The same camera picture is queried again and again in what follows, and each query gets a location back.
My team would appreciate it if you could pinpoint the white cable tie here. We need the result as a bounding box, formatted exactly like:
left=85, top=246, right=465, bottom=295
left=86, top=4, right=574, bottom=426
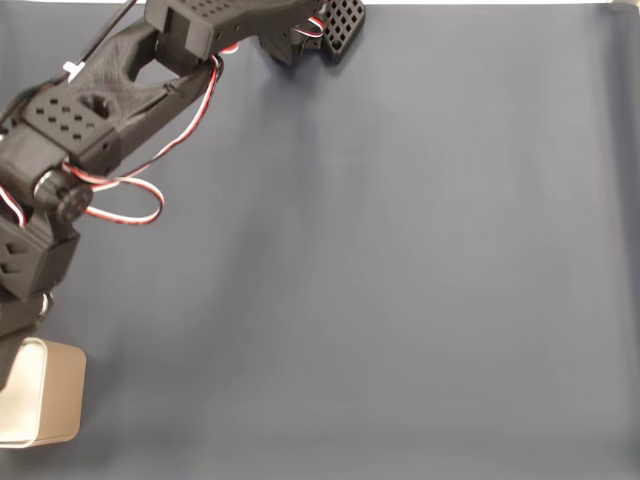
left=62, top=59, right=87, bottom=84

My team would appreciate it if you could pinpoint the dark blue table mat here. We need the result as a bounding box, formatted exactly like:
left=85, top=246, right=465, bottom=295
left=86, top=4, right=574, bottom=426
left=0, top=3, right=640, bottom=480

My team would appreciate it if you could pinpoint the beige square box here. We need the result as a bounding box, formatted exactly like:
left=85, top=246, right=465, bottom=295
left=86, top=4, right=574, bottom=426
left=0, top=337, right=88, bottom=450

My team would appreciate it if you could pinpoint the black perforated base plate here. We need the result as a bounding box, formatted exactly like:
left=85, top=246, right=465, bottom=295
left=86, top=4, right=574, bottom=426
left=319, top=0, right=367, bottom=64

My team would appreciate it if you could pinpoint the black camera cable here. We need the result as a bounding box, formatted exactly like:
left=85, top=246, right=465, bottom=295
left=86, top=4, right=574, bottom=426
left=79, top=0, right=139, bottom=64

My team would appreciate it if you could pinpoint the white paper sheet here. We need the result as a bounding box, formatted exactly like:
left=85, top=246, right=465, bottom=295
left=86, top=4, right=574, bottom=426
left=0, top=349, right=44, bottom=444

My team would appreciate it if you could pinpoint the red white servo wire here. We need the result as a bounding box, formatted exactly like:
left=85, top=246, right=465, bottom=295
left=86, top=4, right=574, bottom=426
left=62, top=43, right=240, bottom=226
left=292, top=16, right=326, bottom=39
left=0, top=184, right=27, bottom=229

